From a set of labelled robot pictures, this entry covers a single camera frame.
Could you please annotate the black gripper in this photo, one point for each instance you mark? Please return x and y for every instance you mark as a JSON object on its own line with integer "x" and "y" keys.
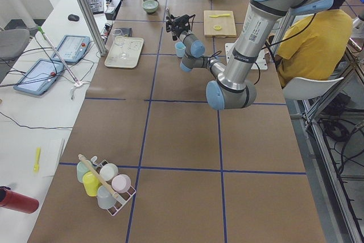
{"x": 177, "y": 28}

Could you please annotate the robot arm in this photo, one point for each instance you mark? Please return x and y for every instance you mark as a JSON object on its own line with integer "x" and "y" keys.
{"x": 230, "y": 89}

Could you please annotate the light blue cup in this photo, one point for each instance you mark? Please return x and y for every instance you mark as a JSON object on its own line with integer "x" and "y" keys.
{"x": 180, "y": 49}

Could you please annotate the cream white cup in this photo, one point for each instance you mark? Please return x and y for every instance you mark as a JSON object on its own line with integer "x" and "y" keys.
{"x": 108, "y": 172}

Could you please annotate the pink cup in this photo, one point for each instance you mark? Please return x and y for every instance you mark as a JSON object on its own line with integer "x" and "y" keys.
{"x": 121, "y": 183}

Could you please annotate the mint green cup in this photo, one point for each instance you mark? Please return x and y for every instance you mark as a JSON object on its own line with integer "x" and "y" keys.
{"x": 81, "y": 170}

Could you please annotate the yellow cup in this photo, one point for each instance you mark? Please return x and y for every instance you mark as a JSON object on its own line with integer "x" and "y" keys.
{"x": 91, "y": 184}

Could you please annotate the clear grey cup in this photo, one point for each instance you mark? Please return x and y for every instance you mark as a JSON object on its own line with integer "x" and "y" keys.
{"x": 104, "y": 198}

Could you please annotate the green bowl of ice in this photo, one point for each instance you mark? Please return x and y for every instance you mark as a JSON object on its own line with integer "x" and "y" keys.
{"x": 150, "y": 6}

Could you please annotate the wooden cutting board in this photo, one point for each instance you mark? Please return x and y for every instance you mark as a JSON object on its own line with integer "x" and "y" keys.
{"x": 227, "y": 23}

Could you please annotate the cream bear tray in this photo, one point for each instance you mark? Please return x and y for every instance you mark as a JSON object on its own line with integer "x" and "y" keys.
{"x": 133, "y": 48}

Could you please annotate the clear wine glass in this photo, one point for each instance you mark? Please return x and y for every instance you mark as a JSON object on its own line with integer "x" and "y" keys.
{"x": 119, "y": 41}

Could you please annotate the yellow plastic knife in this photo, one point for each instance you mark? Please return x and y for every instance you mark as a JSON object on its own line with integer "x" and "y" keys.
{"x": 219, "y": 15}

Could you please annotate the black keyboard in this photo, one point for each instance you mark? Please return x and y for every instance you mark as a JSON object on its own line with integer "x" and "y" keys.
{"x": 96, "y": 6}

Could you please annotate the far teach pendant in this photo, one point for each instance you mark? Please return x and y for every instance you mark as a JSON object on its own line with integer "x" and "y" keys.
{"x": 73, "y": 47}

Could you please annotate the teach pendant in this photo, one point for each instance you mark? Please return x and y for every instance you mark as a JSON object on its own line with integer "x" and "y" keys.
{"x": 39, "y": 78}
{"x": 73, "y": 47}

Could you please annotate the black computer mouse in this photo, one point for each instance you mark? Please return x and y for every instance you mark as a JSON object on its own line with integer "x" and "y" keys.
{"x": 73, "y": 18}

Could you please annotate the pink rod green tip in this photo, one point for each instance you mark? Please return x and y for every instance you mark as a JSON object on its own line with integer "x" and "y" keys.
{"x": 76, "y": 80}

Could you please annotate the person in yellow shirt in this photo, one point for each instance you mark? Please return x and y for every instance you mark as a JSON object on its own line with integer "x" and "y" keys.
{"x": 314, "y": 45}

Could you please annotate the near teach pendant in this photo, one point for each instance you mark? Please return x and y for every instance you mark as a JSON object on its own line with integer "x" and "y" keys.
{"x": 39, "y": 78}

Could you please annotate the grey office chair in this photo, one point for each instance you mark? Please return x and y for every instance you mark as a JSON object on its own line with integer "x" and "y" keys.
{"x": 13, "y": 43}

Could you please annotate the yellow plastic spoon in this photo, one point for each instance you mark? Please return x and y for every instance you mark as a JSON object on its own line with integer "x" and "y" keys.
{"x": 37, "y": 158}

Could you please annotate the red bottle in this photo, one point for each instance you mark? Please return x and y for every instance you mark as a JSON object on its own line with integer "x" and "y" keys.
{"x": 18, "y": 202}

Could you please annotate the aluminium frame post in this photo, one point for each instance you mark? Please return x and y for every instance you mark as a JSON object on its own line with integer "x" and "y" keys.
{"x": 92, "y": 26}

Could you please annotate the wooden rack handle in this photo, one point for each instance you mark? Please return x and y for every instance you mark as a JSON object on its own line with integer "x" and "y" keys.
{"x": 98, "y": 176}

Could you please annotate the white wire cup rack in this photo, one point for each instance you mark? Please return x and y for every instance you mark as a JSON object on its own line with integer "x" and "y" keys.
{"x": 123, "y": 198}

